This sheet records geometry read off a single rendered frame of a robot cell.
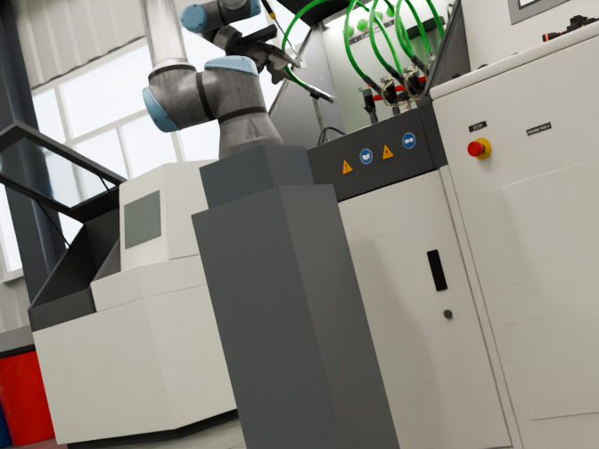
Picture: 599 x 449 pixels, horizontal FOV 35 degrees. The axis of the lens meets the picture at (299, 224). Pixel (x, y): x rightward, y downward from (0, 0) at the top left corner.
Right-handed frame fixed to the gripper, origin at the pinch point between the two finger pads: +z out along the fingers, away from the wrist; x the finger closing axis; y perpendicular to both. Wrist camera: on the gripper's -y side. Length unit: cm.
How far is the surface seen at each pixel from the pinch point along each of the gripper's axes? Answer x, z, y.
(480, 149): 48, 54, 21
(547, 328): 39, 87, 47
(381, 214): 18, 42, 34
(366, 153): 21.4, 30.8, 22.8
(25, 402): -544, -118, 73
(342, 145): 16.9, 24.2, 22.0
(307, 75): -28.3, -0.7, -17.0
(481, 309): 28, 74, 47
